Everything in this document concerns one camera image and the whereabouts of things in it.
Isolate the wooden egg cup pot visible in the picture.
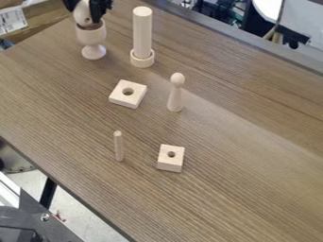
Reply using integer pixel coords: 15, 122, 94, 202
74, 18, 109, 61

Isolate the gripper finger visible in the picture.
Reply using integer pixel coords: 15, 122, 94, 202
61, 0, 82, 13
88, 0, 114, 24

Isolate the tall wooden cylinder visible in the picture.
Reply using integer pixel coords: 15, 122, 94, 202
130, 6, 154, 60

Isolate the wooden peg figure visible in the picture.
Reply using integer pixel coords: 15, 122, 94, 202
165, 72, 187, 113

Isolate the black table leg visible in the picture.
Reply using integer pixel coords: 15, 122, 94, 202
38, 177, 60, 210

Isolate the wooden ring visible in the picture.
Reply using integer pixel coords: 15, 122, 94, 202
128, 47, 157, 69

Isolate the cardboard box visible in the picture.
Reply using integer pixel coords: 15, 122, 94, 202
0, 0, 74, 45

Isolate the black metal frame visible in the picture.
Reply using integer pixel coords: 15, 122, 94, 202
0, 187, 86, 242

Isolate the thin wooden dowel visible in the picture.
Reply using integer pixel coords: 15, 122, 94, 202
111, 130, 126, 163

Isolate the wooden cube with hole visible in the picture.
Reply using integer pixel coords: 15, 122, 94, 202
156, 144, 187, 174

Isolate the flat wooden block with hole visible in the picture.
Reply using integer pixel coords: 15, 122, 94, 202
107, 78, 149, 110

